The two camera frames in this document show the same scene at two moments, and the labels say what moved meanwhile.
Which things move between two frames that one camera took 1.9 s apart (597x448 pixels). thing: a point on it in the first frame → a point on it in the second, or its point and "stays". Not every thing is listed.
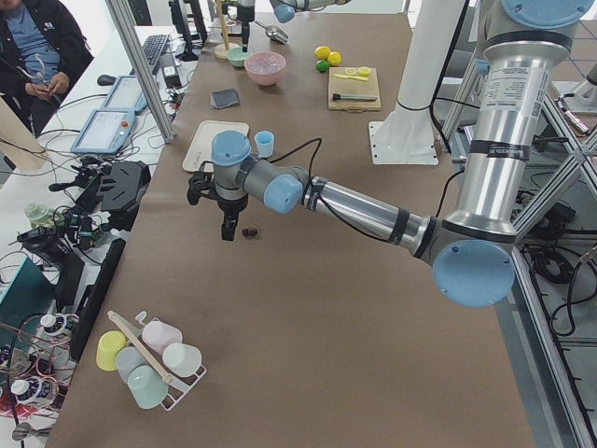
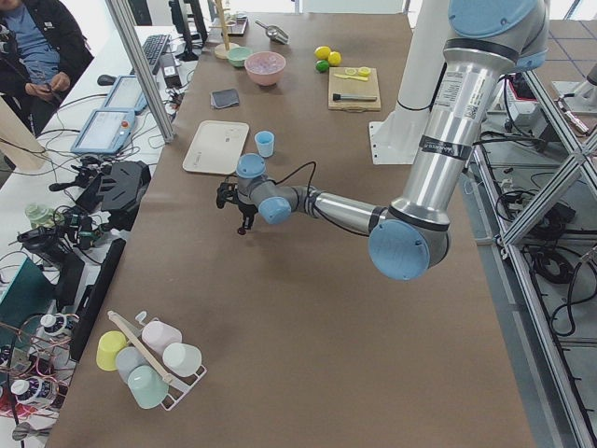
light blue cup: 265,143 stays
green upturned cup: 146,386 stays
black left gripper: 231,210 → 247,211
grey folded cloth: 225,98 stays
